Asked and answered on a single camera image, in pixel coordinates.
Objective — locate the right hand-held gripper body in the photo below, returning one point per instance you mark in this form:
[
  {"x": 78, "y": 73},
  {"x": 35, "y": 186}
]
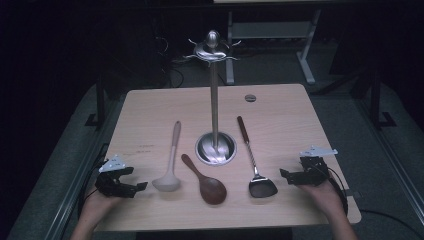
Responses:
[{"x": 315, "y": 170}]

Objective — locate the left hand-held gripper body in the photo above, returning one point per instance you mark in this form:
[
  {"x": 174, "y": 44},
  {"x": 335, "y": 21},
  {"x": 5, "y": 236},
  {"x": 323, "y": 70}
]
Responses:
[{"x": 111, "y": 163}]

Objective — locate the beige ladle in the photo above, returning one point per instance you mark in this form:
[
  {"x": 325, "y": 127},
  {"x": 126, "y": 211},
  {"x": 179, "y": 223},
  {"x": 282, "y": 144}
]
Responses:
[{"x": 166, "y": 183}]

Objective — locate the brown wooden spoon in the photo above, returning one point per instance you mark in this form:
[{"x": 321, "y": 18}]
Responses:
[{"x": 211, "y": 191}]

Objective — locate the metal utensil stand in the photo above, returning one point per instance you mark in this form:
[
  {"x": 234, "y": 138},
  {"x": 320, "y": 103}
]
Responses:
[{"x": 214, "y": 100}]

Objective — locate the person's right hand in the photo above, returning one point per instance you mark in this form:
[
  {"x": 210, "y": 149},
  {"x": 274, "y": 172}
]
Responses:
[{"x": 326, "y": 198}]

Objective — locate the person's left hand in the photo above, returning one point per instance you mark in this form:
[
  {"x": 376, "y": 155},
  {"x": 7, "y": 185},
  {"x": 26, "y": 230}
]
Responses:
[{"x": 96, "y": 206}]

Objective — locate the grey tape strip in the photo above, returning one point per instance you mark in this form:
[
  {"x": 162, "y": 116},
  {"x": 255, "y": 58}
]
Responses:
[{"x": 354, "y": 194}]

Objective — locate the black metal stand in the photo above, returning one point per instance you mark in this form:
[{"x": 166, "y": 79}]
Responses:
[
  {"x": 100, "y": 100},
  {"x": 376, "y": 100}
]

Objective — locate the grey round table grommet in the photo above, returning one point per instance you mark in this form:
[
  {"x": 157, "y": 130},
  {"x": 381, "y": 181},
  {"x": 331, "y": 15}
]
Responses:
[{"x": 250, "y": 98}]

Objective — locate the aluminium rail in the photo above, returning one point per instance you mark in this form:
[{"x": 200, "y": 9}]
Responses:
[
  {"x": 393, "y": 160},
  {"x": 76, "y": 186}
]

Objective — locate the white desk frame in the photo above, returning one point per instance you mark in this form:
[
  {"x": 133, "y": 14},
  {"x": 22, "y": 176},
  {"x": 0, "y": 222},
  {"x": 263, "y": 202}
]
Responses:
[{"x": 273, "y": 30}]

